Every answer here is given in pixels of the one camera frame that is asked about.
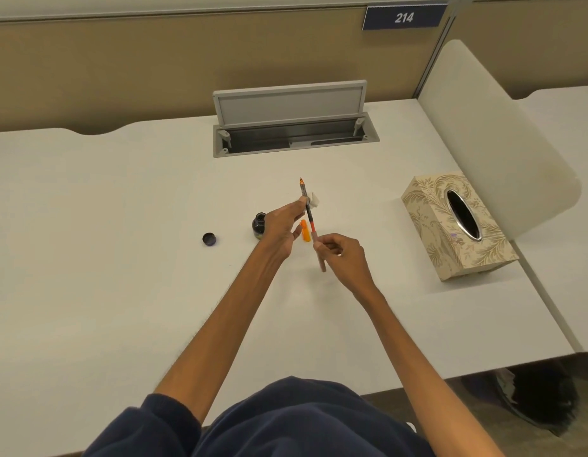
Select beige desk partition panel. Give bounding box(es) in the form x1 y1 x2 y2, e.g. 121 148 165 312
0 5 448 136
447 0 588 101

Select white curved desk divider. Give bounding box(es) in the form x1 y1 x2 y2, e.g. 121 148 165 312
417 39 582 242

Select orange and black fountain pen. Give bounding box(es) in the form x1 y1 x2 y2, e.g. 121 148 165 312
299 178 327 273

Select person's right hand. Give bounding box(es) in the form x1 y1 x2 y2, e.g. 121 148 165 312
315 232 377 301

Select blue number sign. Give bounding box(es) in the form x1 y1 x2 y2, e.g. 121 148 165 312
362 3 450 31

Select grey recessed cable tray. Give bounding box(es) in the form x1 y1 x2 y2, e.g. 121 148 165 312
213 112 381 159

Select black waste bin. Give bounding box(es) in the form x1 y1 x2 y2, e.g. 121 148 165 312
461 361 581 437

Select beige floral tissue box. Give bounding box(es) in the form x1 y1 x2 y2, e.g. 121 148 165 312
401 172 520 282

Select person's left forearm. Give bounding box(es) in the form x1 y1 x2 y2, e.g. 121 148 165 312
153 242 292 425

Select navy blue sweatshirt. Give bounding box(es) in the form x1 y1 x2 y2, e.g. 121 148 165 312
82 376 438 457

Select person's left hand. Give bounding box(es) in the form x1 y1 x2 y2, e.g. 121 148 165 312
261 197 308 261

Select person's right forearm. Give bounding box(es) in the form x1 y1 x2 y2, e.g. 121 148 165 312
352 284 506 457

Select grey cable tray lid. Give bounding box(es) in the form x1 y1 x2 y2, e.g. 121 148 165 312
212 80 369 130

